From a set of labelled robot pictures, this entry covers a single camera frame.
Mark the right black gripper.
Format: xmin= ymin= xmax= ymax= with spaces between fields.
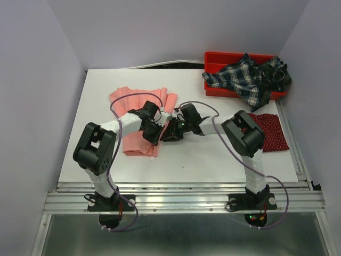
xmin=161 ymin=116 xmax=192 ymax=141

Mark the pink pleated skirt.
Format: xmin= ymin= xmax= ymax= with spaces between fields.
xmin=102 ymin=87 xmax=177 ymax=157

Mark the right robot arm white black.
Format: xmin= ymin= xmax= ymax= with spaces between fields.
xmin=161 ymin=102 xmax=268 ymax=208

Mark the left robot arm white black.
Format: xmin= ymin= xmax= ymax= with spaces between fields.
xmin=72 ymin=101 xmax=172 ymax=210

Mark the red plastic bin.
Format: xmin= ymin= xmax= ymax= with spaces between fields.
xmin=202 ymin=52 xmax=291 ymax=106

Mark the plaid navy skirt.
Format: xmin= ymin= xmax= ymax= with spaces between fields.
xmin=202 ymin=53 xmax=292 ymax=113

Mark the red polka dot skirt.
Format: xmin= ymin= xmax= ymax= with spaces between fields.
xmin=249 ymin=113 xmax=289 ymax=153

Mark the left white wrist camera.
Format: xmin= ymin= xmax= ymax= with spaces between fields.
xmin=155 ymin=111 xmax=173 ymax=128

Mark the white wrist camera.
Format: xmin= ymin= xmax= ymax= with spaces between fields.
xmin=155 ymin=111 xmax=173 ymax=128
xmin=173 ymin=107 xmax=184 ymax=120

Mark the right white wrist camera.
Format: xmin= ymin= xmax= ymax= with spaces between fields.
xmin=173 ymin=107 xmax=184 ymax=120

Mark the aluminium frame rail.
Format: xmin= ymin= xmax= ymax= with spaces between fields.
xmin=33 ymin=107 xmax=334 ymax=255

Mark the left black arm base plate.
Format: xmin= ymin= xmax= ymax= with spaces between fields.
xmin=84 ymin=193 xmax=136 ymax=230

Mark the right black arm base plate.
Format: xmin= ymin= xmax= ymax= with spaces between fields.
xmin=225 ymin=193 xmax=277 ymax=229

